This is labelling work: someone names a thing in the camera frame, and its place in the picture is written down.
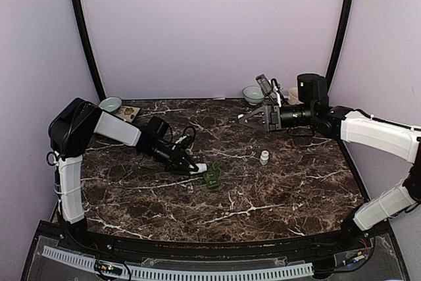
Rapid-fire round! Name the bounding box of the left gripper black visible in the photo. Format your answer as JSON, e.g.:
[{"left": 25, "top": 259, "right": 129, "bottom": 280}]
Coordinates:
[{"left": 143, "top": 141, "right": 199, "bottom": 175}]

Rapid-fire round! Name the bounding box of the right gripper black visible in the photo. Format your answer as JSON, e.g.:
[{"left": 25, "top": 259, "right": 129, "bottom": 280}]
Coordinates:
[{"left": 240, "top": 103, "right": 316, "bottom": 132}]

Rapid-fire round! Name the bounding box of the white pill bottle front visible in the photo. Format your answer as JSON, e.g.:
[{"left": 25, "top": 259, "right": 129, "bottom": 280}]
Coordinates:
[{"left": 191, "top": 163, "right": 208, "bottom": 174}]

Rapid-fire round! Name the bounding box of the green weekly pill organizer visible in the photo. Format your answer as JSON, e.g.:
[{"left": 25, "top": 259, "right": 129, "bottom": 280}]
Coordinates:
[{"left": 203, "top": 159, "right": 222, "bottom": 190}]

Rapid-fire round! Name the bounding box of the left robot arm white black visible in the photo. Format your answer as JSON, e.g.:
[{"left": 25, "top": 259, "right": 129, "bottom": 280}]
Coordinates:
[{"left": 47, "top": 97, "right": 208, "bottom": 225}]

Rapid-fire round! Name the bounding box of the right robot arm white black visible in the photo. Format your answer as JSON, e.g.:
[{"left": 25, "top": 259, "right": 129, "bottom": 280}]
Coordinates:
[{"left": 239, "top": 73, "right": 420, "bottom": 251}]

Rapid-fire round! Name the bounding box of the pale green bowl right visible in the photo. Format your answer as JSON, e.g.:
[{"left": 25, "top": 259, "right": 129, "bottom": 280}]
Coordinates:
[{"left": 242, "top": 86, "right": 264, "bottom": 105}]

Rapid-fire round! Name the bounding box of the pale green bowl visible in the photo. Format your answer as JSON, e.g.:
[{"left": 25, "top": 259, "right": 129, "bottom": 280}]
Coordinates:
[
  {"left": 242, "top": 86, "right": 264, "bottom": 105},
  {"left": 98, "top": 97, "right": 122, "bottom": 113}
]

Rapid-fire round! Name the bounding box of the cream ceramic mug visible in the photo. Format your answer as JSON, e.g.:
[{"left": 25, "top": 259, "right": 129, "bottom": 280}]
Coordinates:
[{"left": 288, "top": 87, "right": 301, "bottom": 105}]

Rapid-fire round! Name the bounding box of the patterned coaster under bowl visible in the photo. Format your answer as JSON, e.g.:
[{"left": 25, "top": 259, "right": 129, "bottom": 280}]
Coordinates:
[{"left": 115, "top": 105, "right": 141, "bottom": 122}]

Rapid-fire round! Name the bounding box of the pale green bowl left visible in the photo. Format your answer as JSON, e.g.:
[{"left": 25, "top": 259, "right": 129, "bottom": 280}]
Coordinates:
[{"left": 98, "top": 97, "right": 122, "bottom": 113}]

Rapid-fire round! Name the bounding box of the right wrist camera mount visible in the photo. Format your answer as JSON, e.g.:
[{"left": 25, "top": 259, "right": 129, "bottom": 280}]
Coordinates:
[{"left": 256, "top": 74, "right": 285, "bottom": 107}]

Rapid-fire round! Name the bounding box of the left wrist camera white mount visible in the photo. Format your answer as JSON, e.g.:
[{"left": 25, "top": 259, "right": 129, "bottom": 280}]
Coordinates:
[{"left": 175, "top": 125, "right": 197, "bottom": 149}]

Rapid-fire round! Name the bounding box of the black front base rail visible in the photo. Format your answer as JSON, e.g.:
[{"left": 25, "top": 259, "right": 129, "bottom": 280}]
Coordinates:
[{"left": 72, "top": 232, "right": 343, "bottom": 261}]

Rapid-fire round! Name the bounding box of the white slotted cable duct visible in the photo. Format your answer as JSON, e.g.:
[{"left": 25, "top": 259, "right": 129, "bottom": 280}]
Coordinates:
[{"left": 41, "top": 245, "right": 314, "bottom": 281}]

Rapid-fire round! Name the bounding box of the right black frame post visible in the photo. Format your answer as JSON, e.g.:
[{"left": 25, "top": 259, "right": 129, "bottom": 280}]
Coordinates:
[{"left": 325, "top": 0, "right": 353, "bottom": 87}]

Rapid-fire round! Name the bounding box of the black frame post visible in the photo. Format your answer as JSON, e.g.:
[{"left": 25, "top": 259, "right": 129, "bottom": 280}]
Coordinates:
[
  {"left": 71, "top": 0, "right": 107, "bottom": 101},
  {"left": 325, "top": 0, "right": 353, "bottom": 87}
]

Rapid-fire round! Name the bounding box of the left black frame post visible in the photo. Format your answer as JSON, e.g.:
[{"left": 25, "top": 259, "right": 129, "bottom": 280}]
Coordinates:
[{"left": 71, "top": 0, "right": 107, "bottom": 101}]

